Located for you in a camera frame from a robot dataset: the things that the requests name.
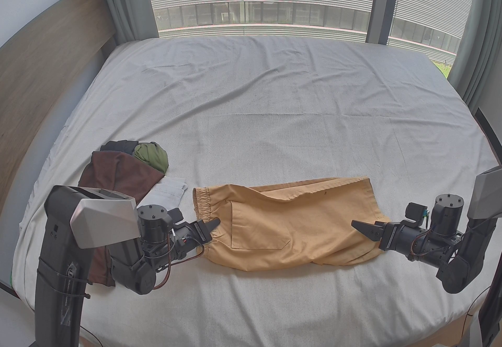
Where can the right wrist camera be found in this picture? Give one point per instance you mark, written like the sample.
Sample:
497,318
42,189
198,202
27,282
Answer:
415,214

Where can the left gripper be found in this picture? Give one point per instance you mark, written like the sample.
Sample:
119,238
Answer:
188,237

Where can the bed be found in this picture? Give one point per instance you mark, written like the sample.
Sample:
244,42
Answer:
274,102

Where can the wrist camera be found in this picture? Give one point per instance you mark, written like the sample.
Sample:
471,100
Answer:
415,214
176,216

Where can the white garment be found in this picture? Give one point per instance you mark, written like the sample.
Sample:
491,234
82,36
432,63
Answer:
166,190

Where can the tan shorts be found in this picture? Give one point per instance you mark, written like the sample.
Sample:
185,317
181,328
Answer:
294,220

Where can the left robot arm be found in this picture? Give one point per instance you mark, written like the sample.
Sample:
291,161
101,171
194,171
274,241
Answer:
59,259

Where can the black garment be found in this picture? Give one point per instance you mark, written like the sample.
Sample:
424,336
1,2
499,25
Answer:
117,146

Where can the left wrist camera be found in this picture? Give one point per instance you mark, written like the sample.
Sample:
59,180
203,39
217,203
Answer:
176,216

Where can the brown garment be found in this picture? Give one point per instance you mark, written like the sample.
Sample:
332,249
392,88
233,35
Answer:
117,173

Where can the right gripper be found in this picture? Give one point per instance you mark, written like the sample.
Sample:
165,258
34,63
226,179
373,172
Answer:
408,241

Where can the green garment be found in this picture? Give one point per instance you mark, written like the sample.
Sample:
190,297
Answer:
151,157

